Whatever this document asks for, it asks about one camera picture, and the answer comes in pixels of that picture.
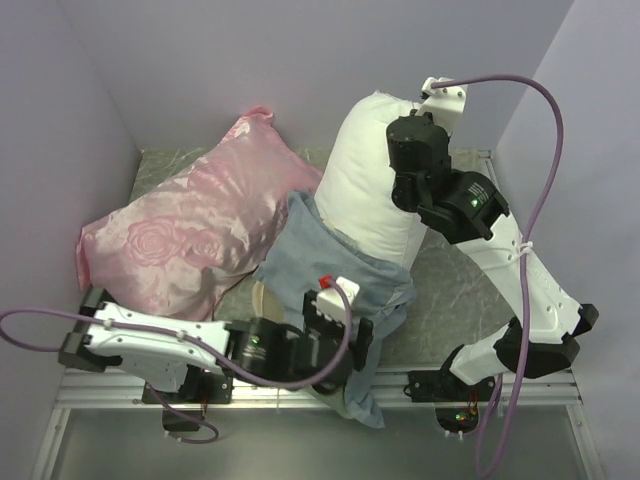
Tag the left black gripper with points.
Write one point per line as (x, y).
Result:
(314, 316)

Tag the white pillow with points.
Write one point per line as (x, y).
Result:
(354, 195)

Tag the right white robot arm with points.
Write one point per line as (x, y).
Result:
(469, 211)

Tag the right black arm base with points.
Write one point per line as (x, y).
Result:
(457, 405)

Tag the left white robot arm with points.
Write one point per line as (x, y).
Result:
(172, 355)

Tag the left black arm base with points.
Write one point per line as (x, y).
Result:
(200, 389)

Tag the pink satin rose pillow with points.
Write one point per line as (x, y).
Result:
(177, 249)

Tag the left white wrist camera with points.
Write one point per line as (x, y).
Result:
(336, 297)

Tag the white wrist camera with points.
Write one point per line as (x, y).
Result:
(336, 297)
(445, 105)

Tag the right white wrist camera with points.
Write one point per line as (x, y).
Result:
(445, 105)

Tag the aluminium rail frame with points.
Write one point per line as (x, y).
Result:
(117, 390)

